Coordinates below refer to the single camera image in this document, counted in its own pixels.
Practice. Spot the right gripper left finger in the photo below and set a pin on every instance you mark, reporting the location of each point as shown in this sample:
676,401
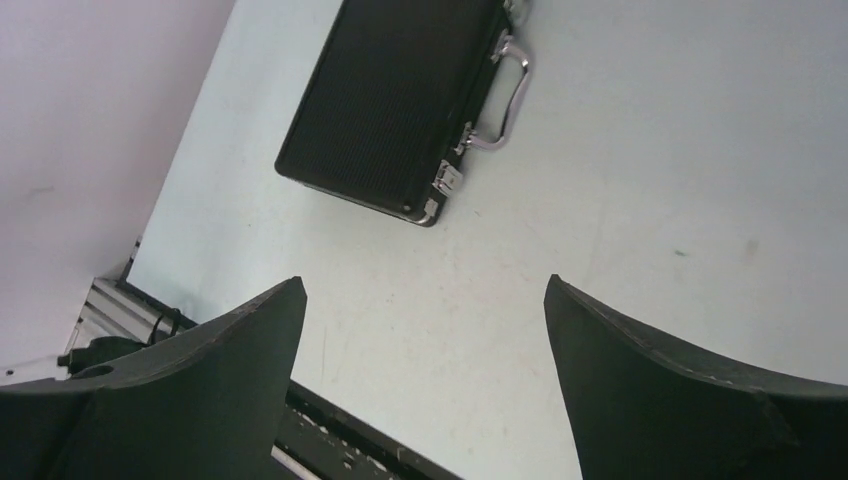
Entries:
94,425

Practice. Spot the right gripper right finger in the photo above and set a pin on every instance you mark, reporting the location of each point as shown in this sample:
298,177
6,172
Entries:
644,404

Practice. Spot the aluminium rail frame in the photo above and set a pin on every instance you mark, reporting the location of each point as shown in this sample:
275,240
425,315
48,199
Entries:
114,307

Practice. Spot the silver case handle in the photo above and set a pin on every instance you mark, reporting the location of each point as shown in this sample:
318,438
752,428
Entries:
505,48

